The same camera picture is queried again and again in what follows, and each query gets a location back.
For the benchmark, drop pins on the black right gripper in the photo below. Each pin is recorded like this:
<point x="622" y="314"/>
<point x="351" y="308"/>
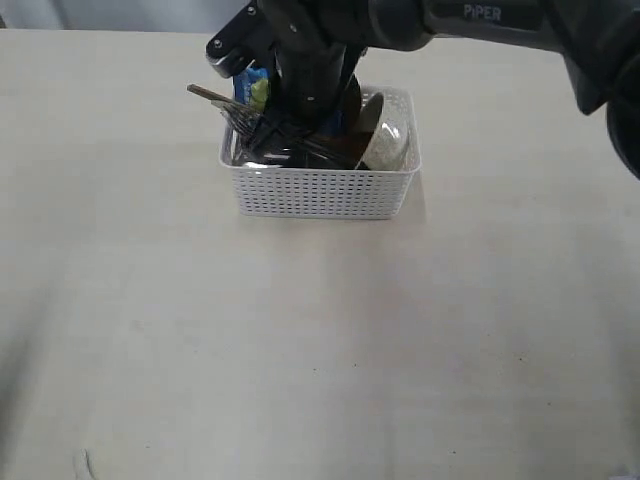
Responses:
<point x="313" y="62"/>

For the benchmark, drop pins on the blue Lay's chips bag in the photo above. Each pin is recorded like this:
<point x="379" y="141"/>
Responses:
<point x="251" y="88"/>

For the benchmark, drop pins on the brown wooden chopstick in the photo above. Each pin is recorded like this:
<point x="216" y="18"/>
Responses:
<point x="209" y="95"/>

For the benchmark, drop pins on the brown wooden plate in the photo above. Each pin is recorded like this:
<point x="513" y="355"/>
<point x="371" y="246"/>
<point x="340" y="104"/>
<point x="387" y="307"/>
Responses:
<point x="351" y="105"/>

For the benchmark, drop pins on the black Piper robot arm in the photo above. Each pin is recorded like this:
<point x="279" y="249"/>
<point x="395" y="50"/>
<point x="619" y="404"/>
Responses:
<point x="598" y="42"/>

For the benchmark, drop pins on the silver metal fork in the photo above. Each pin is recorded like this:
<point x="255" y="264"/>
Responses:
<point x="243" y="119"/>

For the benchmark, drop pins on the white perforated plastic basket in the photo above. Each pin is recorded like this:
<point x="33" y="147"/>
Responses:
<point x="323" y="193"/>

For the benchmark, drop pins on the speckled white ceramic bowl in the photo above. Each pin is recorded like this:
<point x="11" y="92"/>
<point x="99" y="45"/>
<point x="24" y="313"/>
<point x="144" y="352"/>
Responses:
<point x="388" y="132"/>

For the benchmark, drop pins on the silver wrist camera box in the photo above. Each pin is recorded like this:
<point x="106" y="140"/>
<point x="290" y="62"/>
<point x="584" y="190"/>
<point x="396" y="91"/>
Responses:
<point x="239" y="43"/>

